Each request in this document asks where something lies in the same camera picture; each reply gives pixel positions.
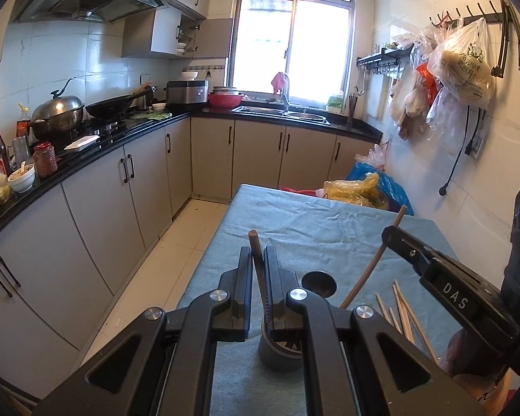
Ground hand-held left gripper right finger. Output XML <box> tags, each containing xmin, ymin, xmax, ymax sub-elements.
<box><xmin>264</xmin><ymin>245</ymin><xmax>488</xmax><ymax>416</ymax></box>

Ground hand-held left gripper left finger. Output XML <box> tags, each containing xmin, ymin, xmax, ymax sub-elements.
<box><xmin>35</xmin><ymin>246</ymin><xmax>254</xmax><ymax>416</ymax></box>

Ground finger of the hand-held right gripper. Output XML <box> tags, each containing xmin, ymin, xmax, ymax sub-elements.
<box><xmin>382</xmin><ymin>225</ymin><xmax>439</xmax><ymax>279</ymax></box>

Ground dark brown chopstick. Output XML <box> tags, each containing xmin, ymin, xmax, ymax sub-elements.
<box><xmin>248</xmin><ymin>229</ymin><xmax>269</xmax><ymax>313</ymax></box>

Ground long-handled spoon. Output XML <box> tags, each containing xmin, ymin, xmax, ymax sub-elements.
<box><xmin>302</xmin><ymin>206</ymin><xmax>407</xmax><ymax>310</ymax></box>

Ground grey utensil holder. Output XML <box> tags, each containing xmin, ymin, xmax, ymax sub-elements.
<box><xmin>258</xmin><ymin>310</ymin><xmax>307</xmax><ymax>373</ymax></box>

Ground long wooden chopstick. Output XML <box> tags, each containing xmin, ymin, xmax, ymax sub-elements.
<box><xmin>375</xmin><ymin>293</ymin><xmax>394</xmax><ymax>327</ymax></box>
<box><xmin>393</xmin><ymin>285</ymin><xmax>416</xmax><ymax>344</ymax></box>
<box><xmin>392</xmin><ymin>279</ymin><xmax>439</xmax><ymax>365</ymax></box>
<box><xmin>387</xmin><ymin>307</ymin><xmax>403</xmax><ymax>335</ymax></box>

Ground person's right hand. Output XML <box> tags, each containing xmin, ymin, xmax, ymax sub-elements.
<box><xmin>448</xmin><ymin>327</ymin><xmax>511</xmax><ymax>400</ymax></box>

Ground blue plastic bag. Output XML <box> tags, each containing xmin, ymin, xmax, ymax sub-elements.
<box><xmin>346</xmin><ymin>162</ymin><xmax>415</xmax><ymax>216</ymax></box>

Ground yellow plastic bag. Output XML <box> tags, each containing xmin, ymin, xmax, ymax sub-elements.
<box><xmin>322</xmin><ymin>172</ymin><xmax>391</xmax><ymax>211</ymax></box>

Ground blue-grey tablecloth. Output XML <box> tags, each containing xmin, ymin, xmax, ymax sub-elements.
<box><xmin>173</xmin><ymin>184</ymin><xmax>465</xmax><ymax>416</ymax></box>

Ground white plastic bag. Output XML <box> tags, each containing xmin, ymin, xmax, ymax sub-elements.
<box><xmin>354</xmin><ymin>143</ymin><xmax>389</xmax><ymax>168</ymax></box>

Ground sink-side chopstick holder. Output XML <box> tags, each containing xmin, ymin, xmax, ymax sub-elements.
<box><xmin>346</xmin><ymin>93</ymin><xmax>361</xmax><ymax>129</ymax></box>

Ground bunch of hanging bags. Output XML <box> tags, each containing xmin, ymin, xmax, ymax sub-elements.
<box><xmin>389</xmin><ymin>26</ymin><xmax>443</xmax><ymax>140</ymax></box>

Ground cream base cabinets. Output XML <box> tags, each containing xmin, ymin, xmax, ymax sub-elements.
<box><xmin>0</xmin><ymin>115</ymin><xmax>384</xmax><ymax>399</ymax></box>

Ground steel sink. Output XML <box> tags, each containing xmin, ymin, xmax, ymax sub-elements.
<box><xmin>234</xmin><ymin>104</ymin><xmax>331</xmax><ymax>125</ymax></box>

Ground clear hanging plastic bag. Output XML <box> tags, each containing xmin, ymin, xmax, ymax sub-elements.
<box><xmin>426</xmin><ymin>17</ymin><xmax>497</xmax><ymax>108</ymax></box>

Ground sink faucet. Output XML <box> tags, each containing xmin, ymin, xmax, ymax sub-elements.
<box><xmin>279</xmin><ymin>73</ymin><xmax>292</xmax><ymax>113</ymax></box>

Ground black kitchen countertop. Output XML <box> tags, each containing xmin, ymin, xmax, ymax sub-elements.
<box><xmin>0</xmin><ymin>107</ymin><xmax>384</xmax><ymax>249</ymax></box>

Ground red basin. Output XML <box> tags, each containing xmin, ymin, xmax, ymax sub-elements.
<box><xmin>207</xmin><ymin>87</ymin><xmax>246</xmax><ymax>112</ymax></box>

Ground rice cooker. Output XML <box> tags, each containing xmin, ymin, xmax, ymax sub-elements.
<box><xmin>165</xmin><ymin>79</ymin><xmax>210</xmax><ymax>107</ymax></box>

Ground gas stove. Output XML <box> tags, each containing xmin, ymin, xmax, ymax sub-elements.
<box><xmin>68</xmin><ymin>119</ymin><xmax>129</xmax><ymax>140</ymax></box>

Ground white rectangular tray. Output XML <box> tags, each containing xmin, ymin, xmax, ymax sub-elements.
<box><xmin>63</xmin><ymin>135</ymin><xmax>101</xmax><ymax>153</ymax></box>

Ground black hanging utensil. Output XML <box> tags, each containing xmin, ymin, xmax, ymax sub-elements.
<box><xmin>491</xmin><ymin>0</ymin><xmax>520</xmax><ymax>119</ymax></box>

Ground black frying pan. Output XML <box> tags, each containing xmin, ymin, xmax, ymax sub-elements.
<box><xmin>84</xmin><ymin>84</ymin><xmax>155</xmax><ymax>120</ymax></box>

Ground kitchen window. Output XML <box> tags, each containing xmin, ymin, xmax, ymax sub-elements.
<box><xmin>227</xmin><ymin>0</ymin><xmax>357</xmax><ymax>101</ymax></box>

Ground red-lidded jar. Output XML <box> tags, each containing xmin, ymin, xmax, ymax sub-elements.
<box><xmin>33</xmin><ymin>141</ymin><xmax>57</xmax><ymax>179</ymax></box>

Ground white bowl with spoon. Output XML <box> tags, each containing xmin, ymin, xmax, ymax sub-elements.
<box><xmin>7</xmin><ymin>161</ymin><xmax>36</xmax><ymax>194</ymax></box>

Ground steel wok with lid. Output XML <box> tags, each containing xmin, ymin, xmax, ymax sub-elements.
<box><xmin>29</xmin><ymin>77</ymin><xmax>87</xmax><ymax>140</ymax></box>

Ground oil bottle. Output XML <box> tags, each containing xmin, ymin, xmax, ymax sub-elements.
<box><xmin>16</xmin><ymin>103</ymin><xmax>32</xmax><ymax>140</ymax></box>

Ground black cable with plug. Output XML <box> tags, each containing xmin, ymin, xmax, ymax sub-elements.
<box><xmin>439</xmin><ymin>104</ymin><xmax>487</xmax><ymax>197</ymax></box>

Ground wall socket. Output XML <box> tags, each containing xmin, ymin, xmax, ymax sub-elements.
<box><xmin>465</xmin><ymin>133</ymin><xmax>487</xmax><ymax>157</ymax></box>

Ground black wall rack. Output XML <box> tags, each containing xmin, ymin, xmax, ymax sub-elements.
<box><xmin>356</xmin><ymin>43</ymin><xmax>417</xmax><ymax>75</ymax></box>

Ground black hook rail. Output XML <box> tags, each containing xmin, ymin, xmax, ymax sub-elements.
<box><xmin>429</xmin><ymin>2</ymin><xmax>517</xmax><ymax>27</ymax></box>

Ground cream wall cabinets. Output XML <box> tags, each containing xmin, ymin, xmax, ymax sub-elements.
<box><xmin>121</xmin><ymin>0</ymin><xmax>235</xmax><ymax>60</ymax></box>

